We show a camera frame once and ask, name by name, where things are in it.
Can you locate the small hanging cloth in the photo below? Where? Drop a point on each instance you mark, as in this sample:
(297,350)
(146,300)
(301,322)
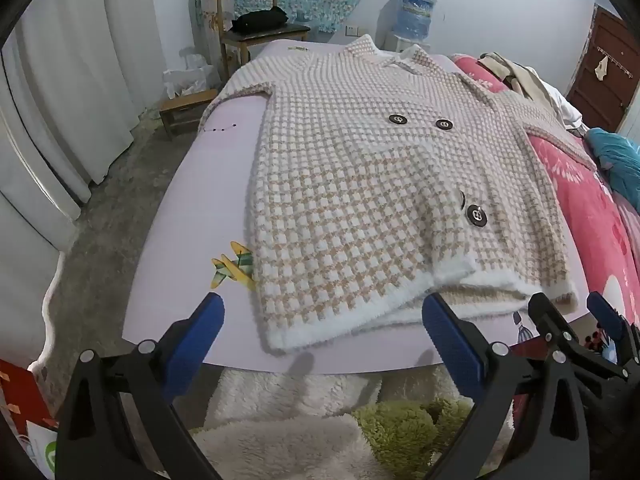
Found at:
(601,67)

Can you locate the pink floral blanket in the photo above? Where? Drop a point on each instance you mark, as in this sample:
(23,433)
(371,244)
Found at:
(575,200)

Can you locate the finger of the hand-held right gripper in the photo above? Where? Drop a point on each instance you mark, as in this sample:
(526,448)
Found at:
(547,322)
(605,312)

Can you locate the white and green fluffy rug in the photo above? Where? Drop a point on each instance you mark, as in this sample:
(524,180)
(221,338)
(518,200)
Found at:
(300,435)

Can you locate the brown door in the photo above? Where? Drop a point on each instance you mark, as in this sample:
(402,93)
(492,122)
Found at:
(600,95)

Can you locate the blue water jug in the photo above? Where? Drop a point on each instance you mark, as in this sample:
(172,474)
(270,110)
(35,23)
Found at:
(416,12)

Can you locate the white wall socket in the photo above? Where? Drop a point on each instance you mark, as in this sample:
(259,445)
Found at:
(353,30)

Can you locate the white curtain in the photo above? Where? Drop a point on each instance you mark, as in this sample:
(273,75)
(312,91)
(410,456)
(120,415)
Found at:
(60,110)

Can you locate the small wooden stool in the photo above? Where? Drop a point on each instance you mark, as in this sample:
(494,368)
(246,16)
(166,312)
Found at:
(187,100)

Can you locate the white water dispenser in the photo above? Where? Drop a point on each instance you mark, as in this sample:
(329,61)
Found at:
(395,42)

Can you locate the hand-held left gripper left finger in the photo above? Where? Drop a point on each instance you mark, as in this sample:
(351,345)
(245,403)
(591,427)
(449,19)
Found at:
(200,332)

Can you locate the white green paper bag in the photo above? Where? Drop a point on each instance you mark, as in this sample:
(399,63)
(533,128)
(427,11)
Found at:
(42,452)

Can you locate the beige white houndstooth coat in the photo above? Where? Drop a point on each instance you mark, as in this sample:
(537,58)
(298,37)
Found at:
(350,185)

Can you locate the door hook rack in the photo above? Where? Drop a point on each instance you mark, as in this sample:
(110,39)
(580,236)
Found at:
(617,62)

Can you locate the clear plastic bags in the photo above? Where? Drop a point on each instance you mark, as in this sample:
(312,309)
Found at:
(192,75)

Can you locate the black bag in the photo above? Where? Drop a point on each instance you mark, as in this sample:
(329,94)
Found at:
(260,20)

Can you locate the lilac printed table cover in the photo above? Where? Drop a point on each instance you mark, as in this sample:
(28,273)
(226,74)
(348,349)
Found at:
(200,185)

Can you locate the white garment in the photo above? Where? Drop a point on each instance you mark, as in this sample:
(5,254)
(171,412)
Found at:
(562,105)

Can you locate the wooden chair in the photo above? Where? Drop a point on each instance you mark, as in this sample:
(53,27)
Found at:
(265,36)

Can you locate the teal cloth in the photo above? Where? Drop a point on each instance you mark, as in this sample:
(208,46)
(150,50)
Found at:
(617,160)

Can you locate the red box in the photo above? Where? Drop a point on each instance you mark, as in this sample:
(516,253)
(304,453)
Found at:
(22,395)

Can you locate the beige garment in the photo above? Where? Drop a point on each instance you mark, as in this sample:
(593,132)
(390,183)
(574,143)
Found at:
(520,72)

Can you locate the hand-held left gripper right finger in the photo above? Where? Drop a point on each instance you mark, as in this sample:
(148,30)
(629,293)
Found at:
(450,342)

